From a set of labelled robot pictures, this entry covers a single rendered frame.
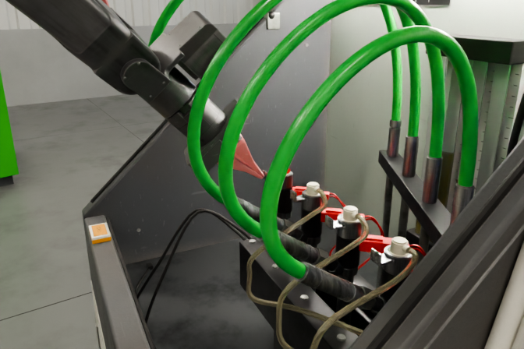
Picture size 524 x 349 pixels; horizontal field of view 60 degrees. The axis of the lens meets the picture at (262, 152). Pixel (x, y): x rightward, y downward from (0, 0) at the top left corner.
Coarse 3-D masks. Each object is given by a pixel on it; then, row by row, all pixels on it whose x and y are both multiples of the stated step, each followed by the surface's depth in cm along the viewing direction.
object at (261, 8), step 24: (264, 0) 48; (240, 24) 47; (408, 24) 57; (408, 48) 59; (216, 72) 48; (192, 120) 48; (192, 144) 49; (408, 144) 63; (192, 168) 50; (408, 168) 64; (216, 192) 52
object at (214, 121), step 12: (192, 96) 57; (216, 108) 59; (228, 108) 62; (168, 120) 57; (180, 120) 57; (204, 120) 57; (216, 120) 58; (228, 120) 58; (204, 132) 57; (216, 132) 58; (204, 144) 58
